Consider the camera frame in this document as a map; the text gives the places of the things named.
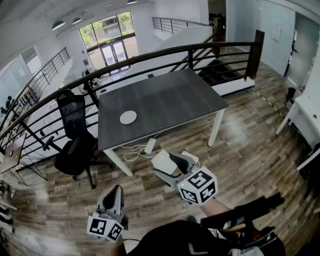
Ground dark balcony railing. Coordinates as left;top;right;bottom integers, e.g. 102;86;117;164
23;47;70;101
151;16;211;35

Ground person's left forearm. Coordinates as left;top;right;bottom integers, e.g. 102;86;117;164
107;239;127;256

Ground dark curved metal railing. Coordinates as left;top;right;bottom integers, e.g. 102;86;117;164
0;29;266;173

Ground yellow black floor tape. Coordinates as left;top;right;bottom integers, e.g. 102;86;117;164
254;89;285;118

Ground white power strip with cable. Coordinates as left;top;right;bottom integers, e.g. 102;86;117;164
121;131;165;162

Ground black mesh office chair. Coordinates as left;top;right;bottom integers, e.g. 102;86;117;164
42;89;113;190

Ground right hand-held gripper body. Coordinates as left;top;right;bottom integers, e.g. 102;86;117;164
172;162;218;206

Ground person's black clothing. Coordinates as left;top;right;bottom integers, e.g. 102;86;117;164
124;217;287;256

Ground white square object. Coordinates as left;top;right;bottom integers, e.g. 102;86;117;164
151;149;177;175

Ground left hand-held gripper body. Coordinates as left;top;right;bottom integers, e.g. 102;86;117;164
86;209;130;243

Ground small wooden hairpin-leg desk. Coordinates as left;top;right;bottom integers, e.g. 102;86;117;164
0;133;48;187

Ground dark grey table white legs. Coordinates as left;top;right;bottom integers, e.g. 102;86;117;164
97;67;230;178

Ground white round plate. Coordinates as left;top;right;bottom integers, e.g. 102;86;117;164
119;110;138;125

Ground dark staircase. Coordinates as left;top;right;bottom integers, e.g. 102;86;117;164
197;57;251;85

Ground white desk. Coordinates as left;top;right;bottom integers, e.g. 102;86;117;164
274;94;320;151

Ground glass entrance front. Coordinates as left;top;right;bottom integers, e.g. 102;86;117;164
78;11;141;76

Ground person's right forearm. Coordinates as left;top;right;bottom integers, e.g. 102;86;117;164
201;196;235;221

